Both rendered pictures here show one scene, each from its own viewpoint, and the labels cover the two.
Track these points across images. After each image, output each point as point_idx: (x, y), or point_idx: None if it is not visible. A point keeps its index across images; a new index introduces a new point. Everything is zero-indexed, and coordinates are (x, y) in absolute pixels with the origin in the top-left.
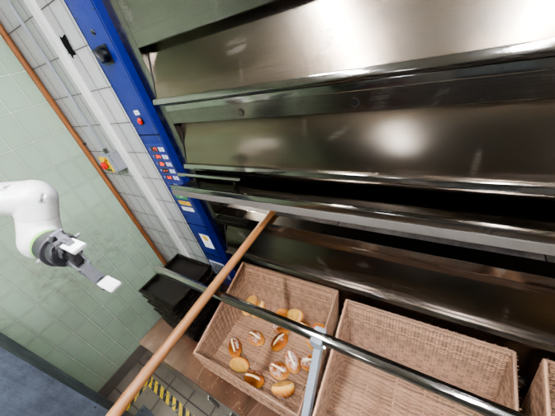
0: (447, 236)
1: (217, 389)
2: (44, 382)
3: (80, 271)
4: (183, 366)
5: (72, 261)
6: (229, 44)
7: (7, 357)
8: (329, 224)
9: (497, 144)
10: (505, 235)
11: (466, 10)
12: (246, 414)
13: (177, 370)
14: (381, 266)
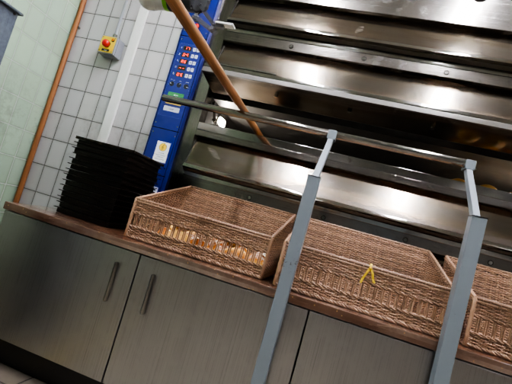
0: (405, 107)
1: (145, 244)
2: None
3: (205, 11)
4: (90, 227)
5: (206, 2)
6: (304, 15)
7: (5, 36)
8: None
9: (422, 92)
10: (430, 107)
11: (414, 38)
12: (190, 260)
13: (81, 225)
14: (344, 182)
